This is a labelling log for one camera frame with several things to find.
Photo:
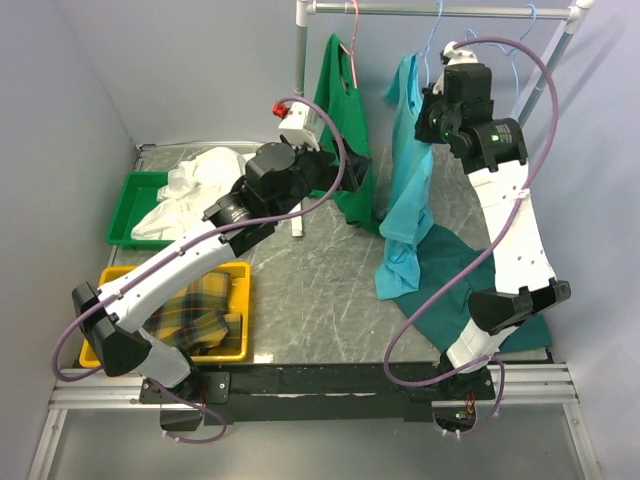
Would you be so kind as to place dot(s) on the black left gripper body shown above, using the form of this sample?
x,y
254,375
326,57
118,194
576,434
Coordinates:
x,y
314,170

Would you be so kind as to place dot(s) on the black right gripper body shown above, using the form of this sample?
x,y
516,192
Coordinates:
x,y
434,120

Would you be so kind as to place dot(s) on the blue wire hanger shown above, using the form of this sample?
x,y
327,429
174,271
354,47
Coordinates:
x,y
512,53
424,54

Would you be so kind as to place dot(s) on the light blue t shirt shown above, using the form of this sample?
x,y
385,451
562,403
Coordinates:
x,y
408,218

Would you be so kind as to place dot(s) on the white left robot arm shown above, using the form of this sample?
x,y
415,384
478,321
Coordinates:
x,y
112,317

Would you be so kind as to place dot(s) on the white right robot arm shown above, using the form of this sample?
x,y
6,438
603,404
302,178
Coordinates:
x,y
494,157

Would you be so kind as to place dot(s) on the green t shirt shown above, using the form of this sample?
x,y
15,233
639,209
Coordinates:
x,y
337,95

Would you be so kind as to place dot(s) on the white shirt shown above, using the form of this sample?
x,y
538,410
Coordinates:
x,y
192,187

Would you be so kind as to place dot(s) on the yellow plastic bin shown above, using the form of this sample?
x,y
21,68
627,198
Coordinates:
x,y
235,345

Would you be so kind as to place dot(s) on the dark teal garment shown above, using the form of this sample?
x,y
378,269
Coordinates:
x,y
442,255

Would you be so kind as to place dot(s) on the grey white clothes rack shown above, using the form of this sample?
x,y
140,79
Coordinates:
x,y
573,17

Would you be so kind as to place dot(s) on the green plastic tray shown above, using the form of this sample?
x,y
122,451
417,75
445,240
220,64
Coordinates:
x,y
137,198

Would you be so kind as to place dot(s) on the yellow plaid cloth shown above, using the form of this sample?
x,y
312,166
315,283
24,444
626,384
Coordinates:
x,y
197,317

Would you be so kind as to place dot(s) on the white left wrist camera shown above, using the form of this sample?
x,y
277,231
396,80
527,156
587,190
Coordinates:
x,y
300,126

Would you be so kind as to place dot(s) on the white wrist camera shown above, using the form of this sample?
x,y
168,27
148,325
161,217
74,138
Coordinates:
x,y
300,126
451,56

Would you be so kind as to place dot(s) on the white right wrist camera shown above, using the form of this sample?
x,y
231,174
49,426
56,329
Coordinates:
x,y
451,56

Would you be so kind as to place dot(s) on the pink wire hanger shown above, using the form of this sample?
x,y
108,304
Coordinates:
x,y
351,50

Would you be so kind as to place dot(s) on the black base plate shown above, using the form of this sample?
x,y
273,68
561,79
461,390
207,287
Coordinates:
x,y
341,391

